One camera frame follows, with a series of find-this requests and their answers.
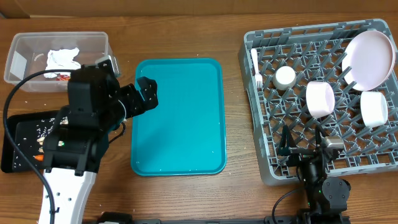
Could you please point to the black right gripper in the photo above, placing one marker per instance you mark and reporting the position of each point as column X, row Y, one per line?
column 286, row 147

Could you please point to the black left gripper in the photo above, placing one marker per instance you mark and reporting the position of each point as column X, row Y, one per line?
column 136, row 106

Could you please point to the pink bowl with cereal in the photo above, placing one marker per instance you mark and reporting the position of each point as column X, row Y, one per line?
column 320, row 99

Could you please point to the white plastic cup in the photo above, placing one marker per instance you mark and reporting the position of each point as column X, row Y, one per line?
column 284, row 78

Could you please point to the red snack wrapper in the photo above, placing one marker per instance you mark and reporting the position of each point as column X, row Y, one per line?
column 59, row 76

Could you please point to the white tissue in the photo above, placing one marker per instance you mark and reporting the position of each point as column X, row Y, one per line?
column 62, row 59

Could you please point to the white plastic fork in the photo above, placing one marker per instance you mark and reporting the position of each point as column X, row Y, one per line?
column 257, row 75

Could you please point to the white bowl with crumbs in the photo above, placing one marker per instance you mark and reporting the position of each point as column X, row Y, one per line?
column 374, row 110

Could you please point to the white round plate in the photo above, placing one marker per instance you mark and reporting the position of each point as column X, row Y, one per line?
column 371, row 58

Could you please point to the orange carrot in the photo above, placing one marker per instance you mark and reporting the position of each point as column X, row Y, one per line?
column 39, row 157

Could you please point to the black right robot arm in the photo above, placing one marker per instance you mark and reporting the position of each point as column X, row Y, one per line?
column 327, row 196

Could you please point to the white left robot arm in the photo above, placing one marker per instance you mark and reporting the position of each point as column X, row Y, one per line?
column 72, row 159

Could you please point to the grey dishwasher rack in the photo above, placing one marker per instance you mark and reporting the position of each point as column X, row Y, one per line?
column 315, row 53

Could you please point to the teal serving tray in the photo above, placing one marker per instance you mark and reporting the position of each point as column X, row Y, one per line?
column 186, row 133

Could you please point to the spilled rice and peanuts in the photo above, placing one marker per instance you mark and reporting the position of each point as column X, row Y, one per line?
column 30, row 137

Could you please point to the clear plastic bin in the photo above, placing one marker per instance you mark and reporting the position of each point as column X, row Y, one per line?
column 28, row 51

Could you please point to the black tray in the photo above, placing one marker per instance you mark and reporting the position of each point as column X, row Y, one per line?
column 11, row 160

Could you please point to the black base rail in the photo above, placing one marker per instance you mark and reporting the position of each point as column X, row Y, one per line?
column 115, row 217

